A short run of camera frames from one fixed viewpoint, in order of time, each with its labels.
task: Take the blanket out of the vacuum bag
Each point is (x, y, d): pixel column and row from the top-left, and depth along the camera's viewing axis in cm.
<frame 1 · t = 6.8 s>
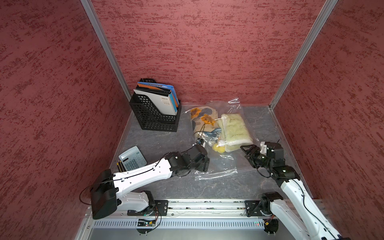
left hand: (201, 163, 77), fingers open
right hand: (241, 153, 79), fingers open
clear plastic vacuum bag: (224, 165, 85), point 6 cm above the table
green white fluffy blanket: (233, 133, 94), point 10 cm above the table
beige orange blue patterned blanket: (205, 122, 99), point 11 cm above the table
black mesh file holder: (152, 118, 96), point 15 cm above the table
white booklet: (162, 103, 92), point 24 cm above the table
blue folder: (173, 94, 96), point 25 cm above the table
orange folder: (150, 86, 92), point 31 cm above the table
grey desk calculator: (132, 158, 91), point 2 cm above the table

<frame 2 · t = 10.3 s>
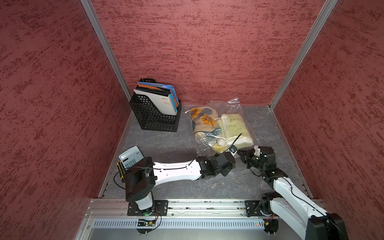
left hand: (226, 162, 78), fingers closed
right hand: (234, 153, 84), fingers closed
the named things where they were.

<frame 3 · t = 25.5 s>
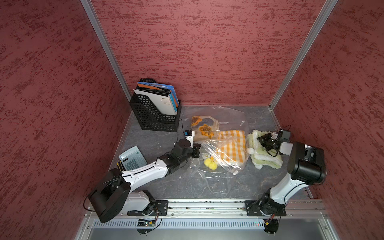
left hand: (200, 147, 83), fingers closed
right hand: (256, 138, 98), fingers closed
green white fluffy blanket: (260, 156, 86), point 8 cm above the table
beige orange blue patterned blanket: (204, 127, 97), point 11 cm above the table
orange white checkered blanket: (231, 146, 94), point 5 cm above the table
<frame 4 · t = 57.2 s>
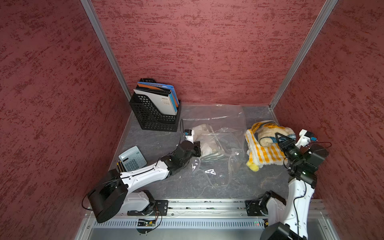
left hand: (199, 145, 82), fingers closed
right hand: (273, 135, 73), fingers closed
beige orange blue patterned blanket: (266, 133, 75), point 26 cm above the table
orange white checkered blanket: (259, 155, 85), point 10 cm above the table
